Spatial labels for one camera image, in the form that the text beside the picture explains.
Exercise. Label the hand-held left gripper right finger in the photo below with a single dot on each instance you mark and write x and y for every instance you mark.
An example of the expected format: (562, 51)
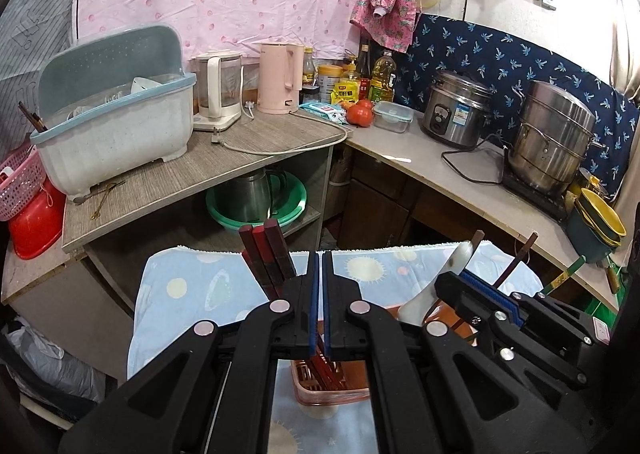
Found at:
(327, 304)

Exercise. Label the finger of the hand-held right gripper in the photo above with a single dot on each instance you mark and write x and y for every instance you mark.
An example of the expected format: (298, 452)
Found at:
(465, 301)
(495, 291)

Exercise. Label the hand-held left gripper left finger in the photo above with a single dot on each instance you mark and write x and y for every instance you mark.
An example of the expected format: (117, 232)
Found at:
(314, 304)

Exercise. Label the white ceramic spoon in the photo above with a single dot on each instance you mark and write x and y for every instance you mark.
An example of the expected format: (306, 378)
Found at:
(462, 256)

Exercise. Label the brown chopstick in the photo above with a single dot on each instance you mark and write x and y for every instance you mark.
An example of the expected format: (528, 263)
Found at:
(477, 239)
(522, 251)

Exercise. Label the red chopstick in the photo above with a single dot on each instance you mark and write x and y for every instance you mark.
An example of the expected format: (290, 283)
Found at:
(276, 239)
(247, 239)
(260, 239)

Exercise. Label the pink perforated utensil holder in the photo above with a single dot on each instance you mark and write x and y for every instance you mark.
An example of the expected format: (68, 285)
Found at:
(320, 391)

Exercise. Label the stacked yellow green bowls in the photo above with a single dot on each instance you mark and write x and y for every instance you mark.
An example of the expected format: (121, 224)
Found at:
(590, 241)

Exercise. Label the green plastic basin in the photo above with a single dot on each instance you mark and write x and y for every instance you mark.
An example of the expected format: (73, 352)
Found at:
(295, 204)

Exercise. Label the black induction cooker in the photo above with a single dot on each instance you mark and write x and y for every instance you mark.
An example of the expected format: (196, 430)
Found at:
(530, 194)

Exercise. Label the blue dotted tablecloth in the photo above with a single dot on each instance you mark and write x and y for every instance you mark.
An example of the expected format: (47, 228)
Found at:
(210, 284)

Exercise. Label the steel kettle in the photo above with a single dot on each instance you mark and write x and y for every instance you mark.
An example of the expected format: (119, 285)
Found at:
(250, 196)

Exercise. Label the yellow bowl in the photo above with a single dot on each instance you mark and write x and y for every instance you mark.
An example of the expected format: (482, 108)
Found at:
(600, 206)

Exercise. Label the steel steamer pot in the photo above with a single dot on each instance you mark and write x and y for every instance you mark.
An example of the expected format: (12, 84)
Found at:
(550, 144)

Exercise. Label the corner counter cabinet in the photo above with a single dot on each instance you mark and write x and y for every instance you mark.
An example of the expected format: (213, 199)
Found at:
(415, 149)

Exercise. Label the steel rice cooker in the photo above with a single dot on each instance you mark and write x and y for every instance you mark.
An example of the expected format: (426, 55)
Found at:
(460, 114)

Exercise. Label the red tomato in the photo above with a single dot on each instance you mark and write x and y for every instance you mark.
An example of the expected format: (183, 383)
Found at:
(367, 104)
(360, 117)

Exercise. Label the wet wipes pack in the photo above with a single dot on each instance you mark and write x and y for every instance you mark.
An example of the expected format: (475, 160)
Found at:
(325, 112)

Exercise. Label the grey wooden shelf cabinet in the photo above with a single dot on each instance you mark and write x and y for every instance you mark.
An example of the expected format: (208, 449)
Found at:
(165, 174)

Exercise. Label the clear food container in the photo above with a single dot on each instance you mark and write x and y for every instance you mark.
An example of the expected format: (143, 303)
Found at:
(392, 117)

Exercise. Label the yellow seasoning packet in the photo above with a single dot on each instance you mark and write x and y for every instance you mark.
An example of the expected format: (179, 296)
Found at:
(346, 90)

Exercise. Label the yellow tin can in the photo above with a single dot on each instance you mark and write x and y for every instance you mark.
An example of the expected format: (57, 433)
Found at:
(330, 82)

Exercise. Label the glass electric kettle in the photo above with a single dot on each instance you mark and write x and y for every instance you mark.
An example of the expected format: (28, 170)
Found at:
(215, 104)

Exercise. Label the pink electric kettle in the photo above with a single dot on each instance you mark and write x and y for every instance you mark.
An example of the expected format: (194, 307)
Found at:
(275, 79)

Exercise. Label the cooking oil bottle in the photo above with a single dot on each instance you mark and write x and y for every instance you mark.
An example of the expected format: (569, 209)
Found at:
(382, 77)

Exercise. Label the small gold fork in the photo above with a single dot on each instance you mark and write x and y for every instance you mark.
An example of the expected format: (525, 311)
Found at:
(106, 190)

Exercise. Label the navy printed cloth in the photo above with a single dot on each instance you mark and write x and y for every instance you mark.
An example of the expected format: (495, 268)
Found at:
(500, 54)

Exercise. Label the dark sauce bottle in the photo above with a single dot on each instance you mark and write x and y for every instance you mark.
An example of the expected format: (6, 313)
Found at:
(364, 62)

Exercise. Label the low wooden stand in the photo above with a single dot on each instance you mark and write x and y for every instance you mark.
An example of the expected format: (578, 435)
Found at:
(60, 314)

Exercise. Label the blue white dish drainer box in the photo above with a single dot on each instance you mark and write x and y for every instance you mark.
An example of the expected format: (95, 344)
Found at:
(115, 144)

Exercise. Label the grey plastic bag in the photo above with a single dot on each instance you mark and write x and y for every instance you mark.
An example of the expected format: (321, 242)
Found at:
(40, 359)

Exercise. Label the red plastic basin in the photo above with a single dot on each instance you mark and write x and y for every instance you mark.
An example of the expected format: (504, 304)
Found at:
(35, 234)

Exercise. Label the pink plastic basket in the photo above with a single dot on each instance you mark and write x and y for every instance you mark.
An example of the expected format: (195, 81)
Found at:
(20, 184)

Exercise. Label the dark wooden chopstick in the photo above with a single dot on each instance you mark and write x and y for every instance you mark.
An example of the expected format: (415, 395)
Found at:
(37, 120)
(27, 114)

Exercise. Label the grey striped cloth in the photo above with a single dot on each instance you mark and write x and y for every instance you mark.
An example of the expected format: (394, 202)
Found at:
(35, 34)

